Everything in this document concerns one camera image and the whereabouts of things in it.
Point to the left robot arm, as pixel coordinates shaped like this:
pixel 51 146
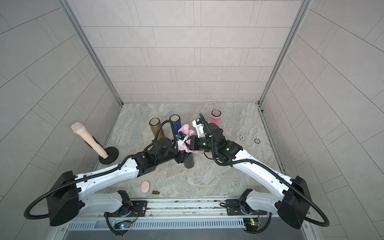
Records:
pixel 70 194

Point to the left circuit board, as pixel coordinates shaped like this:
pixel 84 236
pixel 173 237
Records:
pixel 124 225

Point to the pink oval soap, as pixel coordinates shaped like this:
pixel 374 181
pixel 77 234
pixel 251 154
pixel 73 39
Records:
pixel 145 187

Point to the circuit board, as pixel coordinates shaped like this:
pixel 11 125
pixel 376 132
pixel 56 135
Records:
pixel 252 225
pixel 124 225

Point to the gold thermos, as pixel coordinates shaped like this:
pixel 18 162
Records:
pixel 155 127

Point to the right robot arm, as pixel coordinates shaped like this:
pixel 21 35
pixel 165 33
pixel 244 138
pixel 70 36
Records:
pixel 282 187

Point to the blue thermos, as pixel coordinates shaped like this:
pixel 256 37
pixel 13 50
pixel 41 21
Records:
pixel 176 121

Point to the pink thermos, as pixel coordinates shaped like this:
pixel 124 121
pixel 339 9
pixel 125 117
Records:
pixel 216 116

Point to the right circuit board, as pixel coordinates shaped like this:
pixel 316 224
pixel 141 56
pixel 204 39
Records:
pixel 252 225

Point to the aluminium front rail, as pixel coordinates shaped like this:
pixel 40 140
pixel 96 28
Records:
pixel 186 208

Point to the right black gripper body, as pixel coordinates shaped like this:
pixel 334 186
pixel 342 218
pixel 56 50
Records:
pixel 204 144

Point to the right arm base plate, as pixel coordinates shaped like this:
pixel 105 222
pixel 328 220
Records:
pixel 233 209

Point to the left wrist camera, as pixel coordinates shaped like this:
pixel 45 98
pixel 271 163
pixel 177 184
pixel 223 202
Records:
pixel 181 138

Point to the black thermos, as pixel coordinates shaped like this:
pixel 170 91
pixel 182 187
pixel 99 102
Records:
pixel 189 161

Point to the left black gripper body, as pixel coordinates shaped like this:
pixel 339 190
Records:
pixel 172 155

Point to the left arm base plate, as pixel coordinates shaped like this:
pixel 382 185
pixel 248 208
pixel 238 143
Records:
pixel 130 209

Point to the beige microphone-shaped holder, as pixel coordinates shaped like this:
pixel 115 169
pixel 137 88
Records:
pixel 106 155

